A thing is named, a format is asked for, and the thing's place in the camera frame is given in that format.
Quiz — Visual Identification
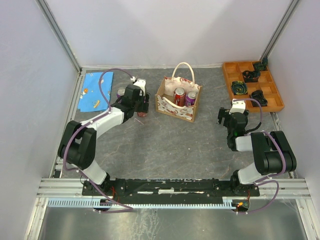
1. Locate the aluminium corner post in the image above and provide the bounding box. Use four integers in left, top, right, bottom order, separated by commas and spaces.
259, 0, 301, 60
36, 0, 82, 72

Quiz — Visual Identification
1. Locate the rolled dark sock blue-yellow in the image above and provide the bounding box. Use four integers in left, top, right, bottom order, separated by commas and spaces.
231, 81, 248, 95

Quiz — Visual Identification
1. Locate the canvas tote bag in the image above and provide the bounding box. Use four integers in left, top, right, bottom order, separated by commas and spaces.
155, 62, 203, 123

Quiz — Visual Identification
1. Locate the left aluminium corner post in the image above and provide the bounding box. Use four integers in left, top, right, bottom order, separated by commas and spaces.
36, 0, 82, 72

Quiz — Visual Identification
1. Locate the blue patterned cloth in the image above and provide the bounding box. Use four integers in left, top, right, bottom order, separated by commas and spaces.
77, 72, 114, 113

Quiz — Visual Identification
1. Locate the red soda can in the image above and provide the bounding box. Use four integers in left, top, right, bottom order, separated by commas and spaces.
173, 87, 186, 107
137, 112, 148, 118

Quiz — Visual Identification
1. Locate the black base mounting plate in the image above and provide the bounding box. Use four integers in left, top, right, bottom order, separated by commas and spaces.
82, 178, 260, 204

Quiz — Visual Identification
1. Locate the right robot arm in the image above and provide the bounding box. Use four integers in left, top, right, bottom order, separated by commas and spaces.
217, 107, 297, 196

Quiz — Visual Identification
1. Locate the dark folded sock centre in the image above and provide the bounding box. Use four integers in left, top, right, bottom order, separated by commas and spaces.
242, 70, 261, 83

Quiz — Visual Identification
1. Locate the dark sock lower compartment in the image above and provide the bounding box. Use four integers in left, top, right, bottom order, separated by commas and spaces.
249, 89, 268, 107

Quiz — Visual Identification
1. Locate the dark sock top corner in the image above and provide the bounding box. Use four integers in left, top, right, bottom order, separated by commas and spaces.
252, 56, 269, 72

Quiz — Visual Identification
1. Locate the red soda can front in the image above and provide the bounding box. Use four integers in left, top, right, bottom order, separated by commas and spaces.
137, 112, 148, 118

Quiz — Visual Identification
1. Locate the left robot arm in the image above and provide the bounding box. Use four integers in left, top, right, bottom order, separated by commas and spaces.
57, 78, 150, 195

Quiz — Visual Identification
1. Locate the orange wooden divided tray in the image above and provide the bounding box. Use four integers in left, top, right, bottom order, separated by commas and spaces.
222, 61, 285, 112

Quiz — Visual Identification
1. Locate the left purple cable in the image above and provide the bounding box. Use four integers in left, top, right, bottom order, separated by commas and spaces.
62, 68, 137, 214

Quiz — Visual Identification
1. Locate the right aluminium corner post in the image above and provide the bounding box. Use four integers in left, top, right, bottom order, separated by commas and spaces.
259, 0, 301, 60

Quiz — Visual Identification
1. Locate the red soda can back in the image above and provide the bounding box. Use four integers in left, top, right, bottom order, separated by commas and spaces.
173, 87, 186, 107

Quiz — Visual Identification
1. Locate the aluminium frame rail front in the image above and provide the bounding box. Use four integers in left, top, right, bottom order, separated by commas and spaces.
37, 178, 311, 200

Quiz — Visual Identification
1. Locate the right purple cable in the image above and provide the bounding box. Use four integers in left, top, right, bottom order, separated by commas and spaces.
234, 98, 288, 215

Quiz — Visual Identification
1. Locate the light blue cable duct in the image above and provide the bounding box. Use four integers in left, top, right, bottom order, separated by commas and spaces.
47, 197, 236, 210

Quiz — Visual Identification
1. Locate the purple fanta can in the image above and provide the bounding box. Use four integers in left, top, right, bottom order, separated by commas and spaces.
116, 87, 126, 98
185, 91, 197, 107

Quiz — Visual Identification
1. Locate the purple cable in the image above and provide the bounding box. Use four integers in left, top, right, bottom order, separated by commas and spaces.
234, 98, 288, 215
62, 68, 137, 214

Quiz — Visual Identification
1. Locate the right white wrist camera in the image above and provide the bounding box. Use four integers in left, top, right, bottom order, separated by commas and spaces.
229, 99, 246, 114

